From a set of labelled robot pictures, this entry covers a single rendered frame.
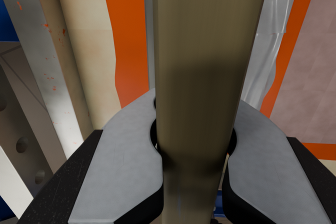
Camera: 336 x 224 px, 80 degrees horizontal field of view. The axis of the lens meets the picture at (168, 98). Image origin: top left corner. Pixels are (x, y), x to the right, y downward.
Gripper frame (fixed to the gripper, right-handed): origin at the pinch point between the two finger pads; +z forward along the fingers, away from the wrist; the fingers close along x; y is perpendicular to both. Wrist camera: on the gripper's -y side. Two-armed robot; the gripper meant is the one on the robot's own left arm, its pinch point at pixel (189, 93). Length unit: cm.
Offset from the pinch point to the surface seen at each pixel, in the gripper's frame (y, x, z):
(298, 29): -0.5, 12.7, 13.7
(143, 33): 0.2, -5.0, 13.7
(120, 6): -2.7, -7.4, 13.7
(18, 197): 21.8, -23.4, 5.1
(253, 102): 9.3, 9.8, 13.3
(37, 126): 102, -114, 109
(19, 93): 71, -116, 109
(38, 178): 21.2, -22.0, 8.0
